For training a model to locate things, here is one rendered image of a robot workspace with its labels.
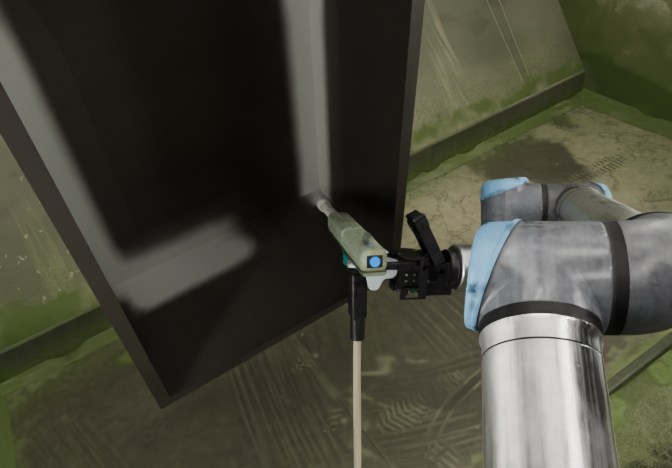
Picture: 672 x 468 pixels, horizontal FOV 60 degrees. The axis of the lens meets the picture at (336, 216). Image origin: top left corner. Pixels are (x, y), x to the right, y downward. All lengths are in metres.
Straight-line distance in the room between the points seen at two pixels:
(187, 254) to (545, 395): 1.09
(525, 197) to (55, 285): 1.46
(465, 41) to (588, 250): 2.03
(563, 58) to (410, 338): 1.60
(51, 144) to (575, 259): 0.92
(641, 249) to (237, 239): 1.06
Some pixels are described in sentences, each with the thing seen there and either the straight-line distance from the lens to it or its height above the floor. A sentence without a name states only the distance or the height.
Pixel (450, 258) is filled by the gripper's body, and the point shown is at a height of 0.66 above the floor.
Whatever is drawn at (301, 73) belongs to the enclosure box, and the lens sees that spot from 1.32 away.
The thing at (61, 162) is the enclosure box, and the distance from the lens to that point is 1.21.
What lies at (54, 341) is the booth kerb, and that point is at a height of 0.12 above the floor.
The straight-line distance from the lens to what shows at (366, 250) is 0.97.
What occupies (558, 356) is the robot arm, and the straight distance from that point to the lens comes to 0.55.
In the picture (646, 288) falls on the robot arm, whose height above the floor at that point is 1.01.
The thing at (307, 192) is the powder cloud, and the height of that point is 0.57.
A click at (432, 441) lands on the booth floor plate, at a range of 1.60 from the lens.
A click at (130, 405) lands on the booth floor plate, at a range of 1.88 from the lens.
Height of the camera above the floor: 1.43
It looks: 38 degrees down
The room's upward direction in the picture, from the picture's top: 10 degrees counter-clockwise
